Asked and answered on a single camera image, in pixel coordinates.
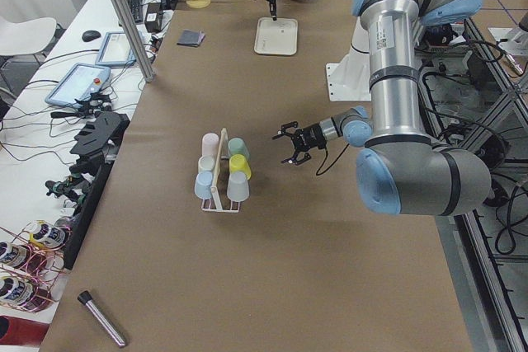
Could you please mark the grey cup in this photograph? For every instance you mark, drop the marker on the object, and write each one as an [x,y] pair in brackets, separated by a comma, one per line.
[238,187]

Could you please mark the metal cylinder black cap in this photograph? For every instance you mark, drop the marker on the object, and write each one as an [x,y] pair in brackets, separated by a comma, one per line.
[86,299]

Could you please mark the teach pendant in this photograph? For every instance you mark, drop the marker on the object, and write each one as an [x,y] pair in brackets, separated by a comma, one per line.
[78,84]
[115,51]

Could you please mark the far teach pendant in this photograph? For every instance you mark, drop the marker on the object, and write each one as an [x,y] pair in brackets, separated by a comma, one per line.
[115,51]

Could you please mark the aluminium frame post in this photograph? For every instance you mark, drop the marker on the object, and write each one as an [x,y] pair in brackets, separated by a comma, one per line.
[125,17]

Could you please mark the black tool holder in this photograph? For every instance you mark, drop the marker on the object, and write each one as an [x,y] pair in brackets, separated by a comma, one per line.
[93,137]

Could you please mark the green cup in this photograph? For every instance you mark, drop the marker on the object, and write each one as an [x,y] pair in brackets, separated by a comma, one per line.
[238,146]

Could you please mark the yellow cup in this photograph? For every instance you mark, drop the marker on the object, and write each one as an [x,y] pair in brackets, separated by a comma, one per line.
[239,162]

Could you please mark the grey folded cloth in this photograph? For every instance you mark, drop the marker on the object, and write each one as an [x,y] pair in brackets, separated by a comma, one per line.
[191,38]

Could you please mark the pink cup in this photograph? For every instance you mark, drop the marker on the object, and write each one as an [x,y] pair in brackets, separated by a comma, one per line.
[209,145]

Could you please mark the cream tray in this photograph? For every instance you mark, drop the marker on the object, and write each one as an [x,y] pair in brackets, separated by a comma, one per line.
[276,37]

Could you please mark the near teach pendant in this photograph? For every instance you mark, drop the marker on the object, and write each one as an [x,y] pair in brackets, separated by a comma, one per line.
[78,84]

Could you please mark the cream cup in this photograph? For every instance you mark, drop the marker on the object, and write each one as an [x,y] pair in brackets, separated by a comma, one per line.
[206,163]

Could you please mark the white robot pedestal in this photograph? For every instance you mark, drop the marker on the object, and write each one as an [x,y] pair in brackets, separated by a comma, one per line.
[348,80]

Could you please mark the white cup rack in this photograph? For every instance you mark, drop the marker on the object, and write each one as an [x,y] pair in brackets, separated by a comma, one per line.
[219,202]

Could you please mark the black computer mouse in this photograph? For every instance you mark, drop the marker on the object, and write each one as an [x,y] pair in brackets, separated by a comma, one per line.
[90,35]

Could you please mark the white chair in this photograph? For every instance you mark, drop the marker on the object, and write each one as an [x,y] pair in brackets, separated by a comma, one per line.
[27,37]

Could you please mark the blue cup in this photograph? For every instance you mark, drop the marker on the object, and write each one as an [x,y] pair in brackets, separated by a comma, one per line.
[203,183]

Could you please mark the black keyboard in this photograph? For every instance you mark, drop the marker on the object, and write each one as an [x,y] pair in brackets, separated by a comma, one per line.
[136,9]

